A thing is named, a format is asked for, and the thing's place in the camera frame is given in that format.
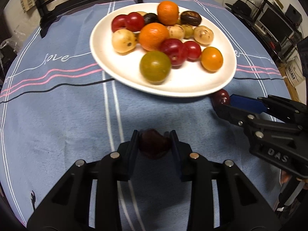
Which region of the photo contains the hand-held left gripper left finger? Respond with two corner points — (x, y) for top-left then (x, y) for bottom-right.
(27, 129), (140, 231)

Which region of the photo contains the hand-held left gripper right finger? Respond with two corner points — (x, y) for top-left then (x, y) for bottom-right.
(170, 130), (282, 231)

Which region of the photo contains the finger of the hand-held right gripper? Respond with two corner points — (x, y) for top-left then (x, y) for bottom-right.
(214, 103), (304, 138)
(228, 94), (308, 135)

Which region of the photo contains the dark purple plum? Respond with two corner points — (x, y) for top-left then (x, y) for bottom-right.
(138, 129), (172, 160)

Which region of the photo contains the white round plate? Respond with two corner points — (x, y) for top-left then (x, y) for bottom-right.
(90, 2), (237, 98)

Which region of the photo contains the yellow orange tomato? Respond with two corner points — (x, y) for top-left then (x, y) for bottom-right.
(200, 47), (224, 72)

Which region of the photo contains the tan brown-marked passion fruit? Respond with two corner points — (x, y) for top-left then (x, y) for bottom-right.
(193, 25), (214, 45)

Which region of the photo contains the large red plum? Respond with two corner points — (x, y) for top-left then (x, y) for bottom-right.
(159, 38), (189, 66)

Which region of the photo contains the green yellow tomato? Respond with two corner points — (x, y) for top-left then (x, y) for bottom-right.
(140, 50), (172, 83)

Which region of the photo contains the yellow green plum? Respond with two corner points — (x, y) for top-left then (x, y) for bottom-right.
(182, 24), (194, 38)

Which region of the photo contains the yellow speckled plum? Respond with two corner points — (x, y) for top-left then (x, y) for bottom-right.
(167, 25), (185, 39)

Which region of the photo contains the dark brown mangosteen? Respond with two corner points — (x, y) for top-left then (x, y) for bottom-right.
(180, 11), (202, 27)

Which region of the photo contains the large orange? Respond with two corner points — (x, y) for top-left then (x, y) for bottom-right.
(138, 23), (170, 51)

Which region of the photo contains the large tan passion fruit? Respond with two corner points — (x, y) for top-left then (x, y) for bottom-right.
(112, 29), (137, 53)

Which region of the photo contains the small orange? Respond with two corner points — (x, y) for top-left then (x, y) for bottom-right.
(157, 1), (179, 26)

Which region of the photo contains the small dark plum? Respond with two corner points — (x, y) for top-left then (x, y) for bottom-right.
(143, 13), (159, 25)

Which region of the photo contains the small red tomato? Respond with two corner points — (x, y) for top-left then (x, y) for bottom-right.
(125, 12), (145, 32)

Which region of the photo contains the person's right hand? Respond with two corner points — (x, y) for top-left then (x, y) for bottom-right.
(280, 170), (292, 184)

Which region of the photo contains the white bucket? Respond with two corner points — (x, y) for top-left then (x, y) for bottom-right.
(284, 64), (304, 87)

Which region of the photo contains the black metal shelf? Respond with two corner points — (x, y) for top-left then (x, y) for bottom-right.
(225, 0), (304, 63)

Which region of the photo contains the blue striped tablecloth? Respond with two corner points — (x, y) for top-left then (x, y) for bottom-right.
(0, 0), (299, 231)

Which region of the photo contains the black computer monitor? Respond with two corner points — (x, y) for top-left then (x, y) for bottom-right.
(259, 6), (295, 44)

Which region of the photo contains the black hat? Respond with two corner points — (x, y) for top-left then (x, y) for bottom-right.
(225, 0), (255, 15)

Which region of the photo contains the black speaker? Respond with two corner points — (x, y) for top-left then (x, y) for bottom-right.
(285, 3), (302, 24)

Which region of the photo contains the clear plastic bag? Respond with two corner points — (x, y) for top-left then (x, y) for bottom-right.
(0, 30), (22, 53)

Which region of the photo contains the round goldfish screen black stand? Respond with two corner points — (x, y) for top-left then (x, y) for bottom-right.
(32, 0), (142, 38)

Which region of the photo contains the long black cable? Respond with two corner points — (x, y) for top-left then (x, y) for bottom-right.
(0, 76), (287, 97)

